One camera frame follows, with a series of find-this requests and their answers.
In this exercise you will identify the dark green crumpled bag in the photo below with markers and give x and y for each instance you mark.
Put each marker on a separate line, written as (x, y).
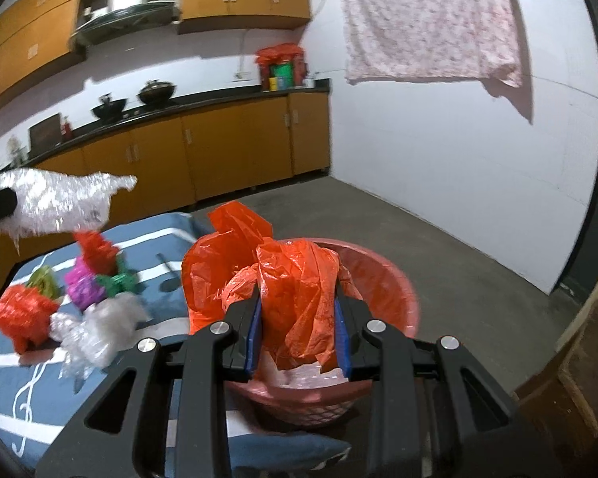
(118, 284)

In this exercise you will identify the white wall socket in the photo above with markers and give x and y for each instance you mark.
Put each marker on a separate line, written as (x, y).
(242, 76)

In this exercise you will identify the black open wok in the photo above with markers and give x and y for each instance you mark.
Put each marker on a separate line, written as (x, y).
(108, 108)

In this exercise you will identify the small red crumpled bag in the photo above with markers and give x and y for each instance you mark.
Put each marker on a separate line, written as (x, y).
(97, 251)

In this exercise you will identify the dark cutting board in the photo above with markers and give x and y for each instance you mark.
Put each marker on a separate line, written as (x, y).
(45, 133)

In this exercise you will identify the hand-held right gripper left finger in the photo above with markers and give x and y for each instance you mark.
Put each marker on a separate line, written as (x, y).
(253, 331)

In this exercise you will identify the glass jar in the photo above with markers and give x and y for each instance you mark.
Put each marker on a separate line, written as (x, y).
(14, 152)

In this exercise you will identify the pink floral hanging cloth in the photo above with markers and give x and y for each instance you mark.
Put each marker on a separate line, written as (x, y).
(428, 20)

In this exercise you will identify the pink plastic basket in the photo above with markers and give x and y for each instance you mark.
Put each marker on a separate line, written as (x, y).
(383, 284)

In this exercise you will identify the magenta crumpled plastic bag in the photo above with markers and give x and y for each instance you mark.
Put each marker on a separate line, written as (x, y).
(82, 284)

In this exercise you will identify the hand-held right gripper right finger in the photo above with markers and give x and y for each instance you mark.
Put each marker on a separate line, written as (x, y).
(341, 341)

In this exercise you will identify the clear plastic bag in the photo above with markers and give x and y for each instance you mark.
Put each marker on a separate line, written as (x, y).
(65, 199)

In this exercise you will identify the black wok with lid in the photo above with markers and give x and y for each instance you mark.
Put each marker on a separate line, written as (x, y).
(155, 92)

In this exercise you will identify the green box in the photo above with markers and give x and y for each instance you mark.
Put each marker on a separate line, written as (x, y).
(281, 72)

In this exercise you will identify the black kitchen countertop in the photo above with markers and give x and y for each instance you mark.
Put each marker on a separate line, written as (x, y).
(219, 96)

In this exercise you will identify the green paw print bag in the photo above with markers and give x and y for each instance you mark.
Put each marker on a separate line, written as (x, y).
(42, 279)

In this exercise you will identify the wooden base cabinets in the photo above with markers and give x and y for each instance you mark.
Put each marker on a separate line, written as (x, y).
(229, 144)

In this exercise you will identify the blue music note tablecloth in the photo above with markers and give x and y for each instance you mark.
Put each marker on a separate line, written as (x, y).
(144, 244)

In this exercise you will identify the white cup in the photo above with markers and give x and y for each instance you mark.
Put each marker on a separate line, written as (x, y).
(309, 82)

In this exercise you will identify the clear crumpled plastic wrap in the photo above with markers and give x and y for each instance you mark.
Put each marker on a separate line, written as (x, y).
(99, 328)

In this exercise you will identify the wooden crate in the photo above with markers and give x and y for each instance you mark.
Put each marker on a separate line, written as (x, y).
(578, 373)

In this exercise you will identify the red bag on boxes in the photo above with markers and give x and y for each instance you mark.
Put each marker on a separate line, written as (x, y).
(279, 53)

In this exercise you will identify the large red plastic bag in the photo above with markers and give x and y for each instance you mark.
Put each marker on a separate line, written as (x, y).
(289, 284)

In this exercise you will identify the red bottle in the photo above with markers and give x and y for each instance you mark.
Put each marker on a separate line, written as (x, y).
(66, 129)

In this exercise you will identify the steel range hood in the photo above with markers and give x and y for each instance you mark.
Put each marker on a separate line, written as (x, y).
(124, 12)

